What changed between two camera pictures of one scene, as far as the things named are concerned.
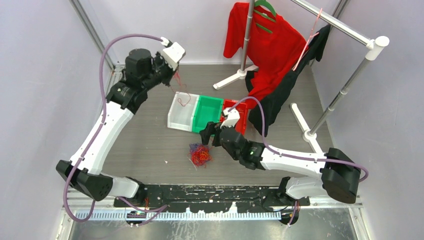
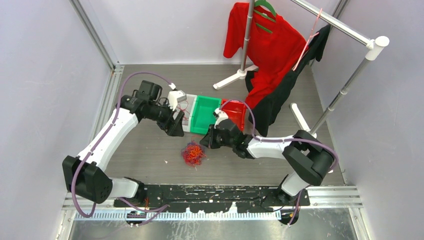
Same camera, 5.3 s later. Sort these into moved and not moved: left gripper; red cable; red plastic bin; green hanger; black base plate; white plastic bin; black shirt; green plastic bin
Moved: left gripper; red cable
Not moved: green hanger; red plastic bin; green plastic bin; white plastic bin; black shirt; black base plate
